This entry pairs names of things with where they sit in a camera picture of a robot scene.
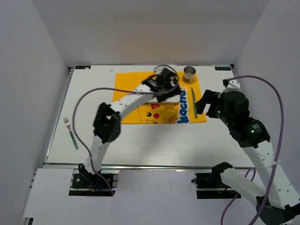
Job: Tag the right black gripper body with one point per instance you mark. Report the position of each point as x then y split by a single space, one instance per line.
224 116

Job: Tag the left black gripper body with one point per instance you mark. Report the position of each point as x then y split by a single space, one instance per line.
167 87

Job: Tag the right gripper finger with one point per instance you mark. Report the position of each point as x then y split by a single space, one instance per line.
208 98
212 113

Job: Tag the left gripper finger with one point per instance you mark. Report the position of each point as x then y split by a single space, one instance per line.
163 97
151 99

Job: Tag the green handled knife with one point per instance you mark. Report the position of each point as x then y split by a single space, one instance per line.
194 101

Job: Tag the yellow Pikachu placemat cloth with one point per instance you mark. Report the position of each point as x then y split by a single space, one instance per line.
161 113

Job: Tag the metal cup with paper sleeve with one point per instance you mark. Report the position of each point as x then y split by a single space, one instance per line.
188 74

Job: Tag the green handled fork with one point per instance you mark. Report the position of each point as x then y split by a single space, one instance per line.
68 125

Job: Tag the white rectangular plate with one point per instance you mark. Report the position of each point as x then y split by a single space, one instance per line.
173 99

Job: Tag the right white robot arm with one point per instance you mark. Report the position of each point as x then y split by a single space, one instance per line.
277 202

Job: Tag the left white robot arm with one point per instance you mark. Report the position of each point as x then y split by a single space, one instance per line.
107 123

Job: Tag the blue label sticker right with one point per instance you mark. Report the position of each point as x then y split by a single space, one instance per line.
223 68

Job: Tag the blue label sticker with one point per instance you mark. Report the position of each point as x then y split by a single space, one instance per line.
223 68
84 67

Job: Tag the blue label sticker left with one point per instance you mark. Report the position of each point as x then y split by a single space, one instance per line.
84 67

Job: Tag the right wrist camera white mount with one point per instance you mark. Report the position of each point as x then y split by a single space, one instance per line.
230 85

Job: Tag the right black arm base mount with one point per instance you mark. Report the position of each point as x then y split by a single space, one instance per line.
207 188

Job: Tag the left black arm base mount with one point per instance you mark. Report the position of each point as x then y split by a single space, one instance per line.
84 183

